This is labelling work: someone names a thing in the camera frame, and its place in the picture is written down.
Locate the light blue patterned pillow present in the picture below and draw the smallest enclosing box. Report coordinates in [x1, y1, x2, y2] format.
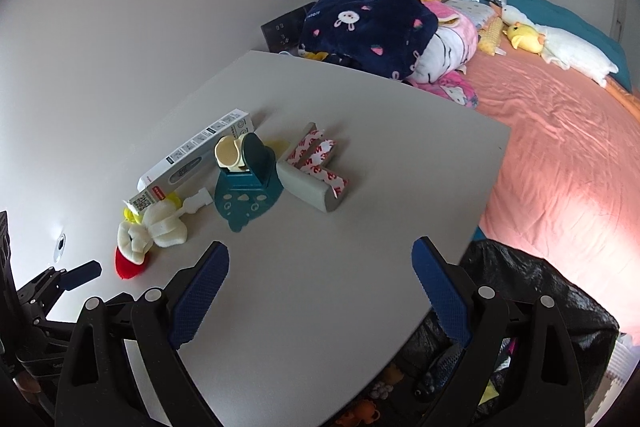
[444, 0, 501, 30]

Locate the red white adhesive strip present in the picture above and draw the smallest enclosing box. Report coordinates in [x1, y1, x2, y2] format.
[305, 138, 351, 198]
[292, 122, 327, 172]

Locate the orange plastic toy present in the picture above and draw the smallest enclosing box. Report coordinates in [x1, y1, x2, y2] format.
[336, 399, 381, 427]

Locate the teal tape dispenser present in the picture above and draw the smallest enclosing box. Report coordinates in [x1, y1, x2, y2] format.
[213, 132, 285, 235]

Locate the grey-blue fish plush toy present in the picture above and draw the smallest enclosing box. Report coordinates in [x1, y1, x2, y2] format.
[411, 344, 463, 404]

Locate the yellow paper note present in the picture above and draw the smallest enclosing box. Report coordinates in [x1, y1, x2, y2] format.
[477, 379, 503, 408]

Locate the pink fleece blanket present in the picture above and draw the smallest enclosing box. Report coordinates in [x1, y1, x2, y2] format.
[350, 0, 478, 58]

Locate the white plush toy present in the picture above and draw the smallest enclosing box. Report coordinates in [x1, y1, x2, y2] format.
[117, 199, 189, 265]

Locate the black wall outlet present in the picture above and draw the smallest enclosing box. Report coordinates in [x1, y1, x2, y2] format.
[261, 6, 313, 54]

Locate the red heart toy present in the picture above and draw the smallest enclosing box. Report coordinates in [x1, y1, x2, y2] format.
[114, 246, 151, 280]

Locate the grey foam block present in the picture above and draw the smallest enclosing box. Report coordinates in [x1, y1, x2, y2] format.
[276, 159, 341, 214]

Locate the white plastic bottle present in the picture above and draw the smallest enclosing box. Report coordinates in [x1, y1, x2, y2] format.
[179, 188, 214, 214]

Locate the yellow corn plush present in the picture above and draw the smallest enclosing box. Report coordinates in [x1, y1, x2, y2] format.
[477, 16, 505, 56]

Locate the white goose plush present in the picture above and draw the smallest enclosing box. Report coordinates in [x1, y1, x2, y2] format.
[500, 4, 620, 88]

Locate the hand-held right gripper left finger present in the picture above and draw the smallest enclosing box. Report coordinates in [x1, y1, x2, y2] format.
[54, 241, 231, 427]

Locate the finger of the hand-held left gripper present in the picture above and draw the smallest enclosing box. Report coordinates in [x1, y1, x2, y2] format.
[17, 259, 103, 308]

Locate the white cardboard box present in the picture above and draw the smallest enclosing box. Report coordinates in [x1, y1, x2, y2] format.
[137, 108, 255, 192]

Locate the salmon bed sheet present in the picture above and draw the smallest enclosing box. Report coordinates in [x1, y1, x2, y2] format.
[465, 49, 640, 333]

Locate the navy rabbit-print blanket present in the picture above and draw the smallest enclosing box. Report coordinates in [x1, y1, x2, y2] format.
[298, 0, 439, 80]

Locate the brown plush toy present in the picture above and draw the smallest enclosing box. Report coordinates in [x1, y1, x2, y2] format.
[370, 362, 407, 395]

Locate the black trash bag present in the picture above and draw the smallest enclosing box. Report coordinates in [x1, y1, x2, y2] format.
[385, 239, 621, 427]

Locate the yellow duck plush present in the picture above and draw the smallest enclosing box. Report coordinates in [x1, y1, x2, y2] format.
[504, 22, 546, 55]

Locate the pink cat-print blanket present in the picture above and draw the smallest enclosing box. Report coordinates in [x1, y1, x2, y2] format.
[407, 71, 480, 110]

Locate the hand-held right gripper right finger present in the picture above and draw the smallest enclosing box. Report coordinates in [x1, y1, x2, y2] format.
[411, 236, 586, 427]

